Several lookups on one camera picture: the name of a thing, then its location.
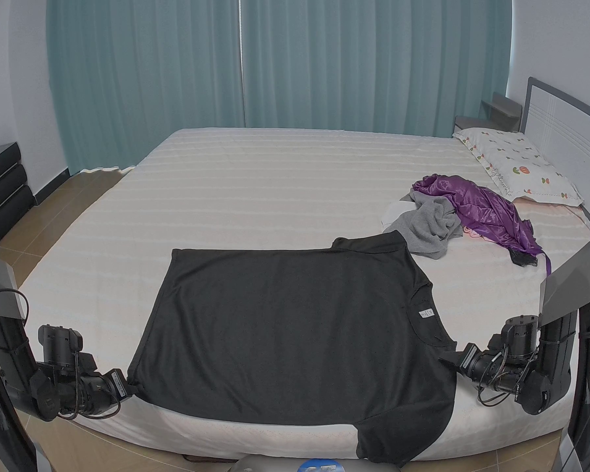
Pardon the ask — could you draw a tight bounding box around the white garment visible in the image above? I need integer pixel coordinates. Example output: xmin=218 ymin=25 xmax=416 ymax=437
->
xmin=380 ymin=201 xmax=416 ymax=232

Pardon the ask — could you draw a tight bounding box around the bed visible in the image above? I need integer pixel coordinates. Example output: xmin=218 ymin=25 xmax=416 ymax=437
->
xmin=17 ymin=77 xmax=590 ymax=461

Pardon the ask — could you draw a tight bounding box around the white printed pillow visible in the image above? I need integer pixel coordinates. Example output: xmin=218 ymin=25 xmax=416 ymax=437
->
xmin=452 ymin=127 xmax=585 ymax=208

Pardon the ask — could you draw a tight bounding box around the black T-shirt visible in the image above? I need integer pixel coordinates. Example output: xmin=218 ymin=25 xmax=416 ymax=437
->
xmin=127 ymin=230 xmax=458 ymax=462

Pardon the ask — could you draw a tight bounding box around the black cable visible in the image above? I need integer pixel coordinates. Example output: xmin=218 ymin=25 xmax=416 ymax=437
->
xmin=0 ymin=288 xmax=30 ymax=335
xmin=476 ymin=372 xmax=524 ymax=408

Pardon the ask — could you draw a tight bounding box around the blue-green curtain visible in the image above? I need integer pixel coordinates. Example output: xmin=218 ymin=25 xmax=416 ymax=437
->
xmin=241 ymin=0 xmax=513 ymax=139
xmin=47 ymin=0 xmax=242 ymax=175

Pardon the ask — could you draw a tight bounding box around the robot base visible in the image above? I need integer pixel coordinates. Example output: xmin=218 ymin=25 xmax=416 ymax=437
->
xmin=236 ymin=453 xmax=379 ymax=472

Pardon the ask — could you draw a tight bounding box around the grey bedside table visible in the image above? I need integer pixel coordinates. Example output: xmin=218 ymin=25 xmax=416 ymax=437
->
xmin=455 ymin=91 xmax=523 ymax=131

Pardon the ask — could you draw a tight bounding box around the purple satin garment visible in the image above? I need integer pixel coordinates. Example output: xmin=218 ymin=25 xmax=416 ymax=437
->
xmin=412 ymin=174 xmax=552 ymax=276

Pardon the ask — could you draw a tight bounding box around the grey knitted garment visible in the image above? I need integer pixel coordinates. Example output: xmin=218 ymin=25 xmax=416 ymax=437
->
xmin=383 ymin=195 xmax=465 ymax=260

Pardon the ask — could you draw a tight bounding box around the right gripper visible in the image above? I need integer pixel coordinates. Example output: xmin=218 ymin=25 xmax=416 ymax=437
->
xmin=460 ymin=343 xmax=509 ymax=393

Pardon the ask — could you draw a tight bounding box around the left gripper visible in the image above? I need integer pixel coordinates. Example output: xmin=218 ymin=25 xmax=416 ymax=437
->
xmin=79 ymin=368 xmax=133 ymax=414

